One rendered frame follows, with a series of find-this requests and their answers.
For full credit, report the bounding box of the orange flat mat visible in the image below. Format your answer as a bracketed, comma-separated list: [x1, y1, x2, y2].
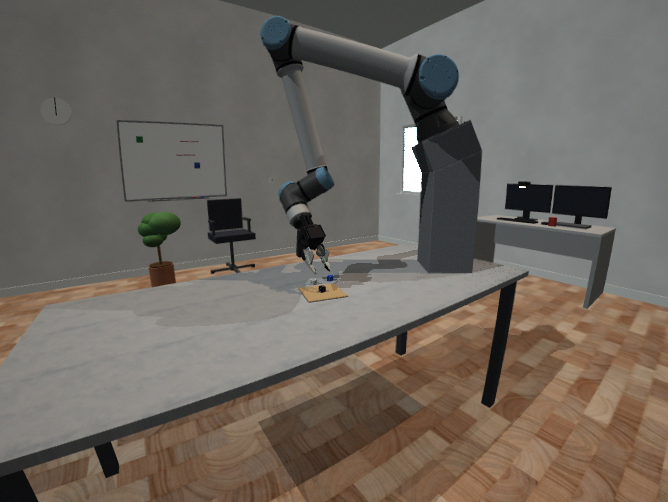
[299, 283, 348, 302]

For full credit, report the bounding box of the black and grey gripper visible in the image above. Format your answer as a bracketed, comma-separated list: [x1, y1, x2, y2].
[293, 213, 330, 274]

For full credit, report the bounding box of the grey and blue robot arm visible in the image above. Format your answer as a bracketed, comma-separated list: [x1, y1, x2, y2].
[260, 16, 459, 227]

